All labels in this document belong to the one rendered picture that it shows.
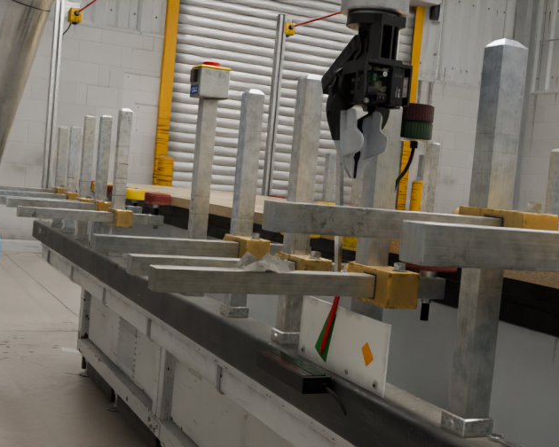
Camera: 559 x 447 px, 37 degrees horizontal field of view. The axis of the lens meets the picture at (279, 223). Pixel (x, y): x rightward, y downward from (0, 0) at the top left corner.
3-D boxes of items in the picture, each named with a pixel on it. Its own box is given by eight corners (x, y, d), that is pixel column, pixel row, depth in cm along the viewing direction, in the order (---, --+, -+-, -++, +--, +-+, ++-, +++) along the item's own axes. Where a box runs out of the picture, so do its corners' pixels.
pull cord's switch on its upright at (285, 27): (265, 234, 415) (286, 11, 410) (254, 231, 429) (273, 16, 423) (280, 235, 419) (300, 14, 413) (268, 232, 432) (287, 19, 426)
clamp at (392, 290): (386, 309, 113) (389, 271, 112) (337, 293, 125) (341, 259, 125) (421, 309, 115) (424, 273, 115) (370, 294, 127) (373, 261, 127)
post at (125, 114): (109, 263, 256) (122, 107, 253) (106, 262, 259) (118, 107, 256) (120, 264, 257) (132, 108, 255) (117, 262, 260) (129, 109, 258)
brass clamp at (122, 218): (114, 226, 248) (114, 209, 248) (103, 223, 260) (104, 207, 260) (134, 228, 251) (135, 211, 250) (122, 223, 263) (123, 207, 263)
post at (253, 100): (227, 330, 166) (248, 88, 163) (221, 326, 169) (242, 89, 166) (244, 330, 167) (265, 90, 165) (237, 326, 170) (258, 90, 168)
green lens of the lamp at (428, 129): (405, 135, 119) (406, 120, 119) (382, 136, 124) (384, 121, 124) (439, 139, 121) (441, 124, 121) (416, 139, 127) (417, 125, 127)
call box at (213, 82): (199, 98, 184) (201, 63, 184) (188, 100, 191) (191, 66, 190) (228, 102, 187) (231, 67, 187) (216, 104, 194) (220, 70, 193)
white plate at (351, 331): (380, 397, 112) (387, 325, 112) (295, 354, 136) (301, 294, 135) (383, 397, 113) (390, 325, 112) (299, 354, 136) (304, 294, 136)
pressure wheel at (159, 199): (151, 226, 264) (153, 191, 263) (172, 229, 261) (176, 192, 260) (137, 227, 257) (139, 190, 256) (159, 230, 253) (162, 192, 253)
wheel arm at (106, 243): (94, 256, 149) (96, 232, 149) (90, 254, 152) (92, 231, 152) (310, 265, 168) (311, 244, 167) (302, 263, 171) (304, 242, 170)
